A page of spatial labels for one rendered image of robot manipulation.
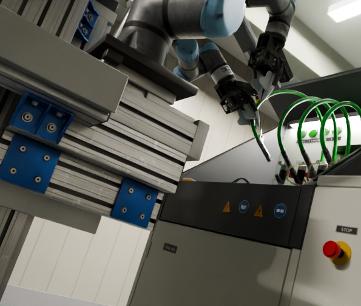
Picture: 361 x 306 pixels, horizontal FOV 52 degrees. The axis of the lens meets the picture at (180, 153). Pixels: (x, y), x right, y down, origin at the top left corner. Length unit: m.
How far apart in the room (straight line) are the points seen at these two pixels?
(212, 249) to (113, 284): 2.16
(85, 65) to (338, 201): 0.63
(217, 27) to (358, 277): 0.58
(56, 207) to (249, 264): 0.52
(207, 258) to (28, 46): 0.81
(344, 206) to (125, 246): 2.51
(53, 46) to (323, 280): 0.71
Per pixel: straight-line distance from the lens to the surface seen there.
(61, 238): 3.04
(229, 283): 1.09
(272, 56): 1.22
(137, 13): 0.88
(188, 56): 1.27
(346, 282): 0.88
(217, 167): 1.61
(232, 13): 0.83
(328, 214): 0.93
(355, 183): 0.92
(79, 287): 3.16
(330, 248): 0.86
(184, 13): 0.82
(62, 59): 0.61
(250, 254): 1.05
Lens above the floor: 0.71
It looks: 14 degrees up
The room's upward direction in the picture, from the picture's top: 18 degrees clockwise
